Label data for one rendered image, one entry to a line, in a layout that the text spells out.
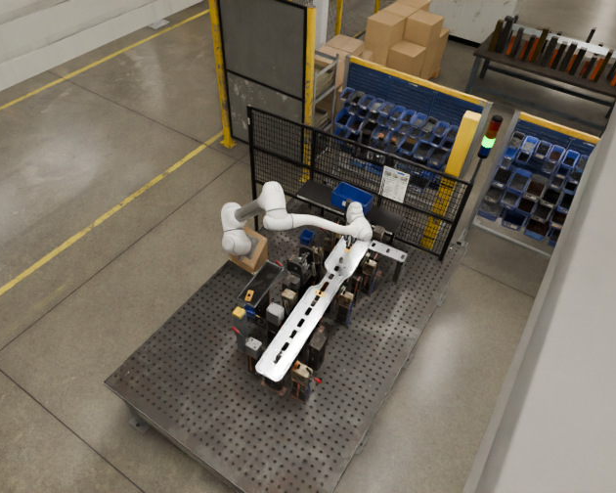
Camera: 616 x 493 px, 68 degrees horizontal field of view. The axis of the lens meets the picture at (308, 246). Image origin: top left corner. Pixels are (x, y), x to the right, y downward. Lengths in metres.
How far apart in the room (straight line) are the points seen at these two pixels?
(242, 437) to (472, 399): 2.01
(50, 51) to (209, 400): 2.68
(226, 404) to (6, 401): 1.98
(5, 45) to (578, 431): 0.71
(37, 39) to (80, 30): 0.07
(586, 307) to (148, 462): 3.65
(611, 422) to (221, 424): 2.87
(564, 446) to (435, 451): 3.62
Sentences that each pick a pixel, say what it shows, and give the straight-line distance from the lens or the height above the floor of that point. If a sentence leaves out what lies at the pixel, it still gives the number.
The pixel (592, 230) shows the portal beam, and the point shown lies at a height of 3.33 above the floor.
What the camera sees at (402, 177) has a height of 1.40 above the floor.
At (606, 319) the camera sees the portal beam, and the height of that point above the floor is 3.33.
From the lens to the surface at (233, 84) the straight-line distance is 5.60.
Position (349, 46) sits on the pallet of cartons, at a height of 1.04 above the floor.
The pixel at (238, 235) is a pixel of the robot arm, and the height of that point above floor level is 1.09.
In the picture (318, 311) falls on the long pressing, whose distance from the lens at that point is 3.12.
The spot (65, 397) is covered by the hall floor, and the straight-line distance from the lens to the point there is 4.30.
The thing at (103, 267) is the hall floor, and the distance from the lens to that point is 4.96.
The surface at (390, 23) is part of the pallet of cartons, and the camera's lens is 6.93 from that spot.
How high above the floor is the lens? 3.60
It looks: 48 degrees down
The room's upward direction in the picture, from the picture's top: 4 degrees clockwise
